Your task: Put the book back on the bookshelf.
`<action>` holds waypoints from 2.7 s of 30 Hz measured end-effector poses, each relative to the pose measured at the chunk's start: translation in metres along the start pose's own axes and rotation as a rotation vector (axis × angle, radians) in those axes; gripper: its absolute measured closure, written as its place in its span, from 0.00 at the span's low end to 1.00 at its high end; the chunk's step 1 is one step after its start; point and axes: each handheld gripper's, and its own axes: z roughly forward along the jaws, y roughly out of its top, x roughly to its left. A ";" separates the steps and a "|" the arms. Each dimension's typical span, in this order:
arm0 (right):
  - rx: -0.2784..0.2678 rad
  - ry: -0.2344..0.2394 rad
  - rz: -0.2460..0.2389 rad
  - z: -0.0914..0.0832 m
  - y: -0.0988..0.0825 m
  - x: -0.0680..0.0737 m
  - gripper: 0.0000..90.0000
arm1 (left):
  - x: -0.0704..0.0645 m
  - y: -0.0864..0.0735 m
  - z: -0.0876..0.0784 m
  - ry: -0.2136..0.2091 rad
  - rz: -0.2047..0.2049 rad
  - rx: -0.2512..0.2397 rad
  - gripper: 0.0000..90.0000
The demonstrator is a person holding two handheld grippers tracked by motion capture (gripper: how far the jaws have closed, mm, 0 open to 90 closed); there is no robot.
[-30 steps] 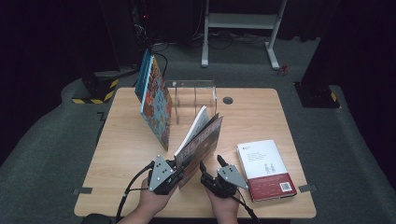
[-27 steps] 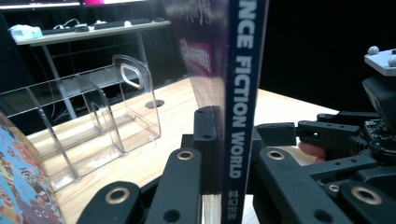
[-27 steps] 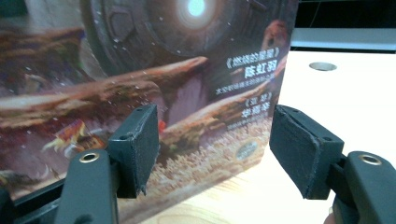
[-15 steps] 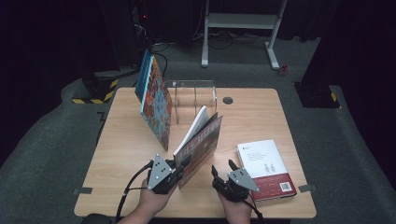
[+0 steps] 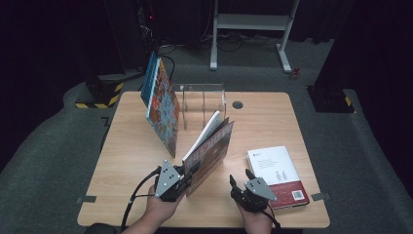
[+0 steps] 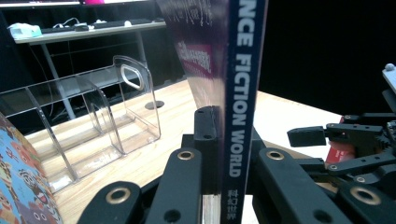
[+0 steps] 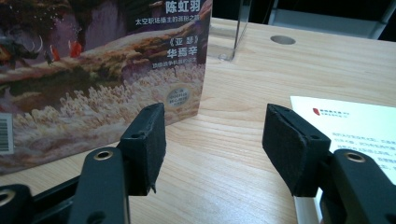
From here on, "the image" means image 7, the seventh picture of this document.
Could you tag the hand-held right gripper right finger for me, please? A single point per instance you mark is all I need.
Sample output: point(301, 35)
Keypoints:
point(292, 149)

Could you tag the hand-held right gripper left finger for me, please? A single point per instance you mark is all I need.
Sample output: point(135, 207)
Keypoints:
point(144, 149)

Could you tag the white and red book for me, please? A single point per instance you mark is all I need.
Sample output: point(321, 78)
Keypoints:
point(358, 124)

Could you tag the clear acrylic book rack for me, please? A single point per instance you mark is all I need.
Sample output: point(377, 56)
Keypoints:
point(239, 28)

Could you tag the dark purple magazine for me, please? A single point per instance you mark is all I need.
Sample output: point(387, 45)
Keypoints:
point(93, 77)

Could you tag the grey round table grommet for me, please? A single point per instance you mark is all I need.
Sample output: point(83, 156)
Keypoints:
point(282, 39)

